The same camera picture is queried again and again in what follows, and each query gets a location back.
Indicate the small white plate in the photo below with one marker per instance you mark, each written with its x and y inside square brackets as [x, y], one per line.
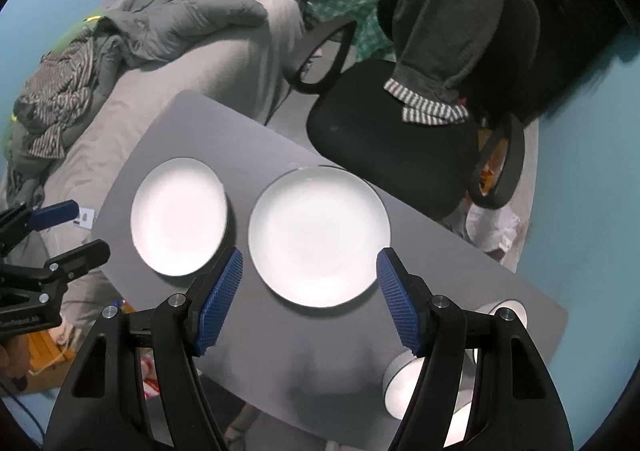
[175, 216]

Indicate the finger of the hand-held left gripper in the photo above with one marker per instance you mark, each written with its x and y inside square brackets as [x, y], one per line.
[80, 256]
[55, 214]

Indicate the white power strip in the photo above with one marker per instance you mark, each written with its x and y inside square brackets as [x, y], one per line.
[86, 219]

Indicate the black office chair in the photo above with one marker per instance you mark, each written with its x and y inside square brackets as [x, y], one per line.
[380, 146]

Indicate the crumpled white bag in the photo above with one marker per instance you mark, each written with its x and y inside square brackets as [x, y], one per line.
[492, 226]

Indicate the bed with grey sheet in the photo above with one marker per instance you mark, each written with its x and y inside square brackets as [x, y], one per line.
[210, 71]

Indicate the grey striped cloth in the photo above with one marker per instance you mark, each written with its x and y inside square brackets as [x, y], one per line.
[55, 96]

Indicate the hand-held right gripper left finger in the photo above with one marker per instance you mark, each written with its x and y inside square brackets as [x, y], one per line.
[220, 301]

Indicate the green cloth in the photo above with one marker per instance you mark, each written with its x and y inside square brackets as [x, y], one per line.
[75, 30]

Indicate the colourful toy box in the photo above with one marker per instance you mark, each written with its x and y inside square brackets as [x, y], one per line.
[487, 177]

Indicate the large white plate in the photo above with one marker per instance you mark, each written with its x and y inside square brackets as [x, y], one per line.
[320, 236]

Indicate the black hanging coat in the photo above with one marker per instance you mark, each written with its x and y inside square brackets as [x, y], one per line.
[560, 31]

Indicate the grey puffy duvet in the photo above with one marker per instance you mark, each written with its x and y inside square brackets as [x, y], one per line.
[175, 11]

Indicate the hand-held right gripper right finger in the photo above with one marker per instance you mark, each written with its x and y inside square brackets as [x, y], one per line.
[400, 301]

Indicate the grey pants with striped cuffs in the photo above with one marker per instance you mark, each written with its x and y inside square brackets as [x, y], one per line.
[440, 21]

